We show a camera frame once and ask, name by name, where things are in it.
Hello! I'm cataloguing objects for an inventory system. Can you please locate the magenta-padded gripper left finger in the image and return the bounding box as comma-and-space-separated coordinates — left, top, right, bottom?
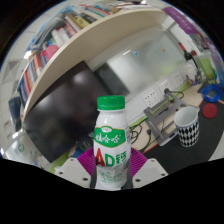
54, 147, 98, 189

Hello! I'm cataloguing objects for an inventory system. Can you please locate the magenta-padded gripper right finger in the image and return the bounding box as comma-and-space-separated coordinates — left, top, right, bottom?
124, 147, 169, 190

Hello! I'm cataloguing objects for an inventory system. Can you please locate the white green-capped drink bottle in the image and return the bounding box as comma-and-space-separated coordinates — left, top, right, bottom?
92, 95, 132, 192

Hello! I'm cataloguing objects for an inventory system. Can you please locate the grey metal laptop stand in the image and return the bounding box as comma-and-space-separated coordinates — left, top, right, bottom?
143, 91, 188, 147

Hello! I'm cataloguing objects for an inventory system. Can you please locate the large black desk mat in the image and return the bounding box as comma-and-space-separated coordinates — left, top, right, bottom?
143, 99, 224, 174

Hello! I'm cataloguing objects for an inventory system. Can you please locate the black white checkered mug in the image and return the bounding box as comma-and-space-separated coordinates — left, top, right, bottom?
173, 105, 201, 148

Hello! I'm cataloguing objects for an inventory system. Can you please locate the black computer monitor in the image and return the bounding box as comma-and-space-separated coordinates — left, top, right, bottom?
22, 59, 131, 164

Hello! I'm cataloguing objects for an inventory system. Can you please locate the flat round red coaster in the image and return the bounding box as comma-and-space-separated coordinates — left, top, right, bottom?
202, 102, 218, 120

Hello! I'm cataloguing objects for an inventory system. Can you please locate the beige shelf with books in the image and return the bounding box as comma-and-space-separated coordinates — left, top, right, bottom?
6, 0, 168, 118

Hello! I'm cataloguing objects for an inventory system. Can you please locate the black cable bundle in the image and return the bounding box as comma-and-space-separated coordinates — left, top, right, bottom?
128, 123, 153, 146

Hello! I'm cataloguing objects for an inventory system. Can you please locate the white wall power outlet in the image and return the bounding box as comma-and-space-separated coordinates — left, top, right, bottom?
170, 71, 184, 88
158, 79, 173, 96
142, 89, 159, 107

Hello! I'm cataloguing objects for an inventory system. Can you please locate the coiled blue cable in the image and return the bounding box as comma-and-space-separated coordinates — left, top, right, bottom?
201, 83, 222, 104

